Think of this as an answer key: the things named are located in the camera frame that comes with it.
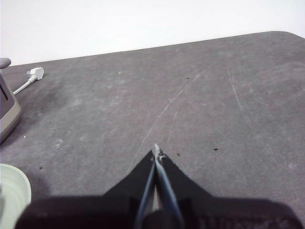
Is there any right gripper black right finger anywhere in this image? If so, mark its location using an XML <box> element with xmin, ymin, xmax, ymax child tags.
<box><xmin>155</xmin><ymin>150</ymin><xmax>211</xmax><ymax>228</ymax></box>

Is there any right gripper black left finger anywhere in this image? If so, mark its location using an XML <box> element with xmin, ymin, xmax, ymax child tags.
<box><xmin>104</xmin><ymin>149</ymin><xmax>157</xmax><ymax>228</ymax></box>

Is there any pale green round plate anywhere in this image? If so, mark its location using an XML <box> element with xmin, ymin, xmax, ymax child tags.
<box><xmin>0</xmin><ymin>163</ymin><xmax>32</xmax><ymax>229</ymax></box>

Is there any cream two-slot toaster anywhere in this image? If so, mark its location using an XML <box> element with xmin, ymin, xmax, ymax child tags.
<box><xmin>0</xmin><ymin>58</ymin><xmax>22</xmax><ymax>144</ymax></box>

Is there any white toaster power cord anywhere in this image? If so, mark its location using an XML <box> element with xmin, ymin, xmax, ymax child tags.
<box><xmin>12</xmin><ymin>67</ymin><xmax>46</xmax><ymax>96</ymax></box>

